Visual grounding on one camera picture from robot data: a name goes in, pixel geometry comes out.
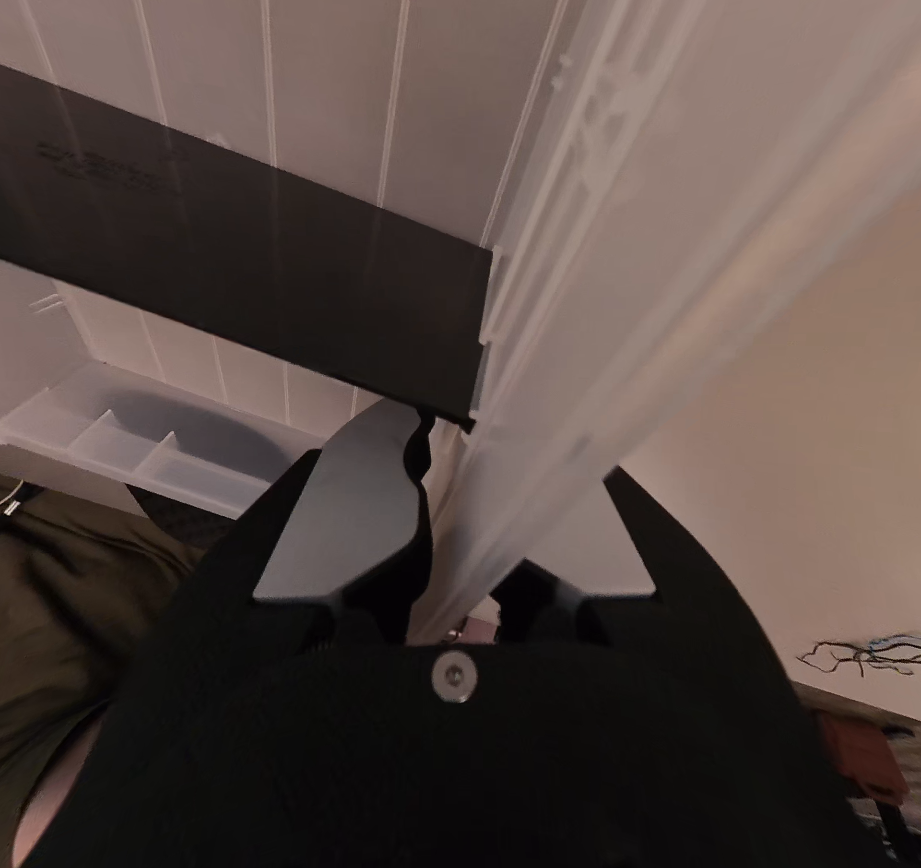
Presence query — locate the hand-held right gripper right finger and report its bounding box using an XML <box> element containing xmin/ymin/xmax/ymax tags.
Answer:
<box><xmin>493</xmin><ymin>559</ymin><xmax>587</xmax><ymax>644</ymax></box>

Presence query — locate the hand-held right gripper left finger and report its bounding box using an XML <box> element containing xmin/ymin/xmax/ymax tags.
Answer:
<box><xmin>252</xmin><ymin>402</ymin><xmax>434</xmax><ymax>644</ymax></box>

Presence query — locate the clear plastic bin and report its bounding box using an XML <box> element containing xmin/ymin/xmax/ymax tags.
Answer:
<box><xmin>0</xmin><ymin>0</ymin><xmax>921</xmax><ymax>637</ymax></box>

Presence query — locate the black mesh wrist rest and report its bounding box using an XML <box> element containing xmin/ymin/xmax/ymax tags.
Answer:
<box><xmin>126</xmin><ymin>483</ymin><xmax>238</xmax><ymax>548</ymax></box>

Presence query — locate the black plastic panel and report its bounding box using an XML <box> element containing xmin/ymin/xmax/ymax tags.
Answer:
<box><xmin>0</xmin><ymin>64</ymin><xmax>499</xmax><ymax>435</ymax></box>

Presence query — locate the person's olive shirt torso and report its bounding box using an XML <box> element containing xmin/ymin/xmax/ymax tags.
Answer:
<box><xmin>0</xmin><ymin>476</ymin><xmax>242</xmax><ymax>811</ymax></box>

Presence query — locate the dark red object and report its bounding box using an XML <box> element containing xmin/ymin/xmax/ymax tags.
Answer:
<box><xmin>816</xmin><ymin>710</ymin><xmax>909</xmax><ymax>808</ymax></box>

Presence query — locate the black wire tangle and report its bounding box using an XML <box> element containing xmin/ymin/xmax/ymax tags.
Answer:
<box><xmin>795</xmin><ymin>634</ymin><xmax>921</xmax><ymax>678</ymax></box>

